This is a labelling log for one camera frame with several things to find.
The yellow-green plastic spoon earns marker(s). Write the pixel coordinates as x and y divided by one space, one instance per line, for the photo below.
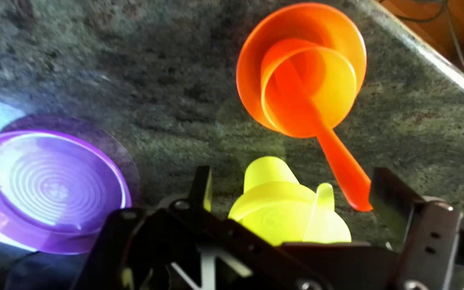
325 196

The yellow-green plastic cup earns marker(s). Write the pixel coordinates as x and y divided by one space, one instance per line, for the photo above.
280 210

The purple plastic bowl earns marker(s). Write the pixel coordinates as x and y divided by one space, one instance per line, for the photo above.
48 183

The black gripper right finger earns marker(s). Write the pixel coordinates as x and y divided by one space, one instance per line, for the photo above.
430 247

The orange plastic spoon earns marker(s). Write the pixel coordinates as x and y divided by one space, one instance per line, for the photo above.
345 167

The orange plastic bowl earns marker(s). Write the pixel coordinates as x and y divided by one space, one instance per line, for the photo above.
253 59

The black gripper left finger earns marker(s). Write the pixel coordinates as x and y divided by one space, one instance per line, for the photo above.
156 247

